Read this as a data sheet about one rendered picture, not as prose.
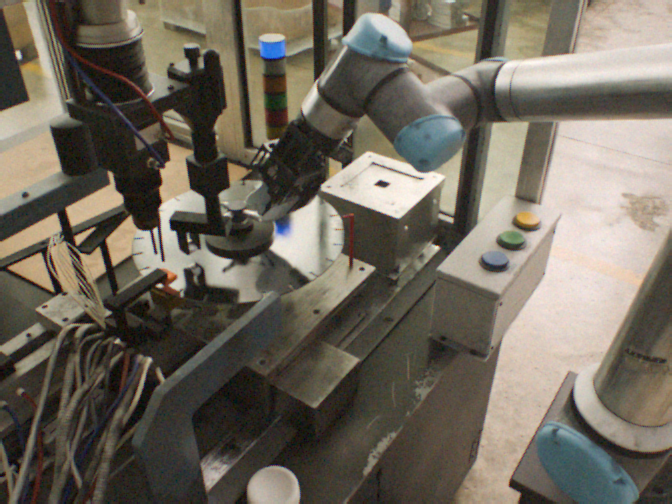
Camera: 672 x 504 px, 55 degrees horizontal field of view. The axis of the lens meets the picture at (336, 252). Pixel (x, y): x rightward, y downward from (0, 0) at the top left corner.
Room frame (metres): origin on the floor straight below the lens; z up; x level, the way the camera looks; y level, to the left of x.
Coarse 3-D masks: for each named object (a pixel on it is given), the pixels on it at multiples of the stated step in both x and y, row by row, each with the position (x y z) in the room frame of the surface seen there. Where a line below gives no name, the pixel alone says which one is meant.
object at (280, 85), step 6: (264, 78) 1.12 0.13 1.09; (270, 78) 1.11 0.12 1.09; (276, 78) 1.11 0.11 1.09; (282, 78) 1.12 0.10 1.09; (264, 84) 1.12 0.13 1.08; (270, 84) 1.11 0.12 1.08; (276, 84) 1.11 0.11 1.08; (282, 84) 1.12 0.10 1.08; (264, 90) 1.12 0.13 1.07; (270, 90) 1.11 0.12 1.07; (276, 90) 1.11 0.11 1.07; (282, 90) 1.12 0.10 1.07
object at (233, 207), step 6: (222, 204) 0.84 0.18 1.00; (228, 204) 0.83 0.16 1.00; (234, 204) 0.83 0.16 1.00; (240, 204) 0.83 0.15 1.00; (246, 204) 0.84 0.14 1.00; (228, 210) 0.82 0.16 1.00; (234, 210) 0.82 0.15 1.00; (240, 210) 0.82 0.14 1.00; (246, 210) 0.82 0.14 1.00; (234, 216) 0.82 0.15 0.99; (240, 216) 0.82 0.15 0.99; (246, 216) 0.82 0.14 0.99; (252, 216) 0.81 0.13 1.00; (258, 216) 0.81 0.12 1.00; (234, 222) 0.82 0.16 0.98; (240, 222) 0.82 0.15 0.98
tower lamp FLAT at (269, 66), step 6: (264, 60) 1.12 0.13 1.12; (270, 60) 1.11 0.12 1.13; (276, 60) 1.11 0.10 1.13; (282, 60) 1.12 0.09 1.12; (264, 66) 1.12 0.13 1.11; (270, 66) 1.11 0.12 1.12; (276, 66) 1.11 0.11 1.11; (282, 66) 1.12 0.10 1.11; (264, 72) 1.12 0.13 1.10; (270, 72) 1.11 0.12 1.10; (276, 72) 1.11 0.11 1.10; (282, 72) 1.12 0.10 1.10
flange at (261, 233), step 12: (240, 228) 0.81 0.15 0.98; (252, 228) 0.83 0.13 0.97; (264, 228) 0.83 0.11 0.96; (216, 240) 0.80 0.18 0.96; (228, 240) 0.80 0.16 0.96; (240, 240) 0.80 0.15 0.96; (252, 240) 0.80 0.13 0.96; (264, 240) 0.80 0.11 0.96; (228, 252) 0.78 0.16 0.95; (240, 252) 0.78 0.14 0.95; (252, 252) 0.78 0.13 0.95
